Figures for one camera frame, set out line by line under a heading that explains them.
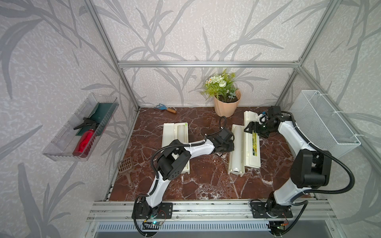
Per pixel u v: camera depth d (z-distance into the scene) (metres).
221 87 0.93
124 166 0.87
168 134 0.96
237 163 0.85
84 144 0.58
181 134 0.97
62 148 0.60
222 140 0.74
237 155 0.88
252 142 0.83
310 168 0.46
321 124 0.65
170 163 0.52
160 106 1.23
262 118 0.81
